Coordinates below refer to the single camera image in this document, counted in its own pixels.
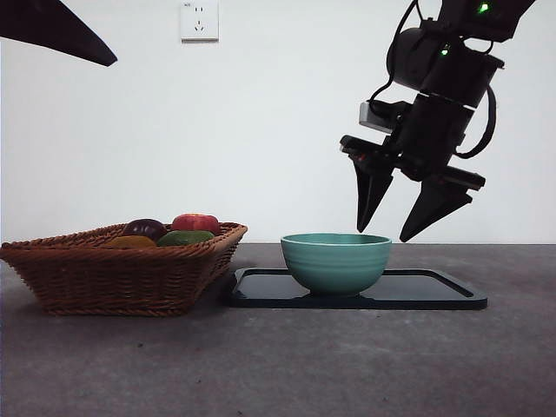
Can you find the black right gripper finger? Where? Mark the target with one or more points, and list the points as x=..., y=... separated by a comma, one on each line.
x=434, y=204
x=369, y=195

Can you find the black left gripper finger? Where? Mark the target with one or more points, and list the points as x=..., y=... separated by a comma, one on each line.
x=48, y=26

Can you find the teal ceramic bowl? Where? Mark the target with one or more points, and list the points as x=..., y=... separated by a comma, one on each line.
x=336, y=269

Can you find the dark green rectangular tray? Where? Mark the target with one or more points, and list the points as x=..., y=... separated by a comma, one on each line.
x=412, y=289

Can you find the red apple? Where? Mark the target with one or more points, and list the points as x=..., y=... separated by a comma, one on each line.
x=195, y=223

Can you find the green avocado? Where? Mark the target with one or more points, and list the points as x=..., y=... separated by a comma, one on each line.
x=184, y=238

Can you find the dark purple fruit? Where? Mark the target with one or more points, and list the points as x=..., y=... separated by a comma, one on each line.
x=143, y=228

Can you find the brown wicker basket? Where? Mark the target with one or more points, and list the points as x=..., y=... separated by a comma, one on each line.
x=108, y=282

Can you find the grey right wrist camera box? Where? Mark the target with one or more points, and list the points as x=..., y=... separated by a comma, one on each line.
x=373, y=119

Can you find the white wall socket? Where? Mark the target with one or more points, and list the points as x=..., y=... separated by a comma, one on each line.
x=200, y=26

